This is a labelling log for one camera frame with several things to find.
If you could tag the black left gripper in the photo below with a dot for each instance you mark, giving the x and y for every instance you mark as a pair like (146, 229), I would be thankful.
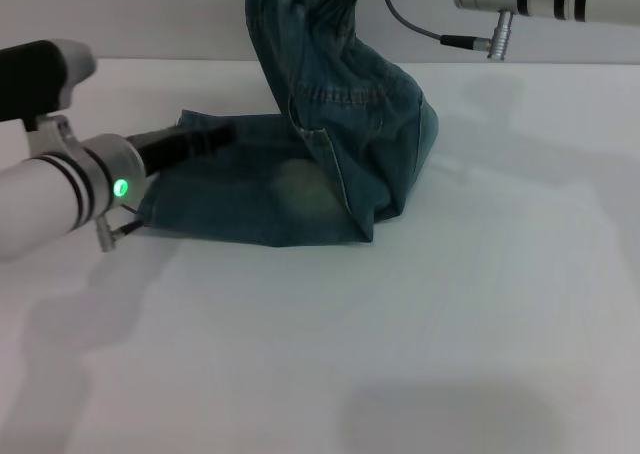
(157, 149)

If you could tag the blue denim shorts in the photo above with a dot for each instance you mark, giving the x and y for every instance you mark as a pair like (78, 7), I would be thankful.
(350, 124)

